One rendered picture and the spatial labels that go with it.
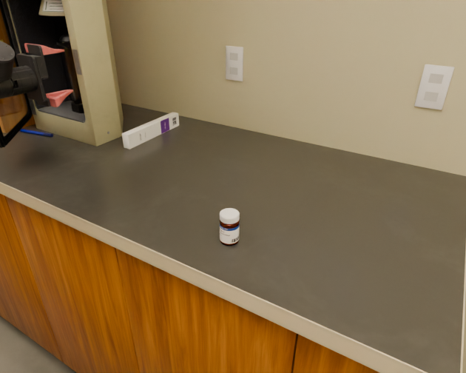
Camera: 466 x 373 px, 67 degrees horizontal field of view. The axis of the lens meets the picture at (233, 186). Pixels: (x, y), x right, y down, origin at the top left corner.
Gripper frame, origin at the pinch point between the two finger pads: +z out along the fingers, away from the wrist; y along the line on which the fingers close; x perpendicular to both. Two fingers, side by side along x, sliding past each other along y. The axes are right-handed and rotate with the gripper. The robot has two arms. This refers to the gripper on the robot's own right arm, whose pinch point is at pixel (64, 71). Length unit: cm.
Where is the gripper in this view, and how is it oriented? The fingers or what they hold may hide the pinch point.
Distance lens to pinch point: 102.3
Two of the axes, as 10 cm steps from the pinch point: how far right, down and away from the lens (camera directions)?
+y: 0.0, -8.7, -4.9
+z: 5.2, -4.2, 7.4
